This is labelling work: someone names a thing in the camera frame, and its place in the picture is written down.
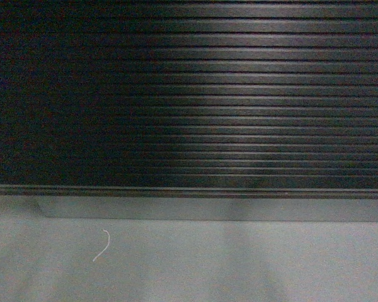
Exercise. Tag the black checkout counter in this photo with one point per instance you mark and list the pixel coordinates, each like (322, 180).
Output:
(191, 110)

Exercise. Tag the white thread on floor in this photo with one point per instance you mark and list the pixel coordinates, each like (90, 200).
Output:
(105, 248)

